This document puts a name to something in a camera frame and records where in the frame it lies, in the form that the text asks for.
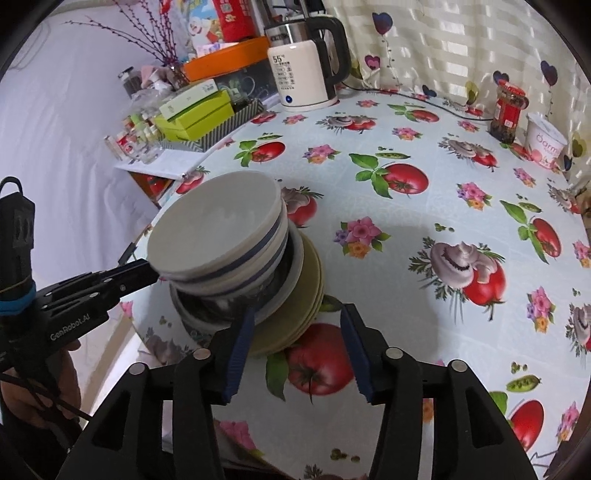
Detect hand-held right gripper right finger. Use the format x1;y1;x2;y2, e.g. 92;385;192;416
340;304;539;480

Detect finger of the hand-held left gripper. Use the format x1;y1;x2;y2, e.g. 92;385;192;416
37;258;160;315

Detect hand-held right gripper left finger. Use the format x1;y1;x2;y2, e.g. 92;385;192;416
55;305;257;480

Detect stainless steel bowl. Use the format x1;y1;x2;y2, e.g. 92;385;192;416
170;226;305;335

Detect beige plate with blue print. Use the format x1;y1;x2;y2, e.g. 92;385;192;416
253;249;325;357
252;233;320;343
252;240;323;352

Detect white bowl with blue stripe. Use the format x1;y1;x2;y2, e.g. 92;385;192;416
168;217;291;301
147;172;282;280

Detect person's left hand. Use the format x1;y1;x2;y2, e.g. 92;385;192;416
0;353;83;432

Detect black binder clip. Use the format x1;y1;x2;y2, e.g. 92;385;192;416
117;240;139;267

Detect white shelf board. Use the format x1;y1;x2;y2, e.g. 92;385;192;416
113;148;208;181

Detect lime green box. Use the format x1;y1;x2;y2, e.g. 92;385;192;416
152;90;234;141

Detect black and white striped box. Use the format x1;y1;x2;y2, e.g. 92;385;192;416
159;99;266;153

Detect flat white and green box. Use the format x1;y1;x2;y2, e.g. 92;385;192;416
159;78;220;118

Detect dark glass jar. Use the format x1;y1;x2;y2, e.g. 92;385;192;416
117;67;144;95

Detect clear box with orange lid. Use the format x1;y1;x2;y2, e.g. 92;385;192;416
182;37;280;112

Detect dried purple branches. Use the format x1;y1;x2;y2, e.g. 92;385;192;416
65;0;190;86

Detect cartoon print snack bag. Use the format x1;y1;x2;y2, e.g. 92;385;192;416
173;0;227;61

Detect burlap pouch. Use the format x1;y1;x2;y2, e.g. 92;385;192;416
570;185;591;213

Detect white electric kettle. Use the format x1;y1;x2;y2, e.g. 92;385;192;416
264;16;352;112

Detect white yogurt cup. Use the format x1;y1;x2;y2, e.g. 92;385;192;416
524;112;568;170

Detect red packet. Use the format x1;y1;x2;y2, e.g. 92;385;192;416
210;0;259;44

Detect glass jar with red lid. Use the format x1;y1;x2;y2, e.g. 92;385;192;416
489;79;528;144

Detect black appliance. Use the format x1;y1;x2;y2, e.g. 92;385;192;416
270;0;324;24

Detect cream curtain with hearts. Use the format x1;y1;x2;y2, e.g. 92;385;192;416
323;0;591;185

